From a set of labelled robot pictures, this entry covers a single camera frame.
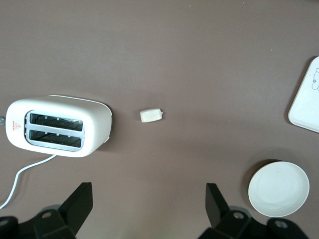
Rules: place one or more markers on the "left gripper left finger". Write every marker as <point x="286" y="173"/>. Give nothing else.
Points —
<point x="74" y="206"/>

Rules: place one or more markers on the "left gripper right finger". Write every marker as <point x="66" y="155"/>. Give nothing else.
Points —
<point x="214" y="206"/>

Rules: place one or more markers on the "cream round plate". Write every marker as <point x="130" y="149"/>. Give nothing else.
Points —
<point x="278" y="189"/>

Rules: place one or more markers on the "small white bun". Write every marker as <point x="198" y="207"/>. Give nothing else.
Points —
<point x="150" y="115"/>

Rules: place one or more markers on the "cream rectangular tray rabbit print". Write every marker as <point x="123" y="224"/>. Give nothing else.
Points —
<point x="305" y="107"/>

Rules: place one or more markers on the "white two-slot toaster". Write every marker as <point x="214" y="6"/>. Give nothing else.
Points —
<point x="96" y="124"/>

